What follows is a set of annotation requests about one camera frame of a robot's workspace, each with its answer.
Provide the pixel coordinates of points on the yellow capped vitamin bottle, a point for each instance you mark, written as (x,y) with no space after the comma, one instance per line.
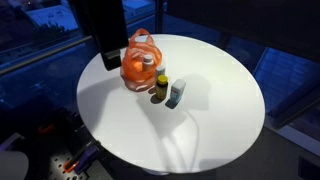
(162,88)

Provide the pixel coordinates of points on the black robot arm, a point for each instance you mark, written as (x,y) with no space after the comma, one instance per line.
(100,30)

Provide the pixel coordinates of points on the white capped pill bottle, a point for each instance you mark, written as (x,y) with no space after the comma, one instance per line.
(148,62)

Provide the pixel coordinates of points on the white blue labelled container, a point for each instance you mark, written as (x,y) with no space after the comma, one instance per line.
(177,90)

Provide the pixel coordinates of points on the purple orange clamp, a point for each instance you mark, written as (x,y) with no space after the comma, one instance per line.
(85,158)

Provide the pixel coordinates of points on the metal railing bar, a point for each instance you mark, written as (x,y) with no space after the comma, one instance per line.
(43,55)

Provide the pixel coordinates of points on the white lotion bottle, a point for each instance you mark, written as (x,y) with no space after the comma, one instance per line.
(160,70)

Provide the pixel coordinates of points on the white rounded object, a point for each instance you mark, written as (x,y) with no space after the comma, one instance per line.
(11,166)

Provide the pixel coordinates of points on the perforated metal plate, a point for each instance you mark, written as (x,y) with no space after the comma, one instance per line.
(61,168)

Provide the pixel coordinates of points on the orange plastic bag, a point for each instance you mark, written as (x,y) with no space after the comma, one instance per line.
(133,68)

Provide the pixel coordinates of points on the small orange clamp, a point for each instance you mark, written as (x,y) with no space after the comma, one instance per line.
(45,128)

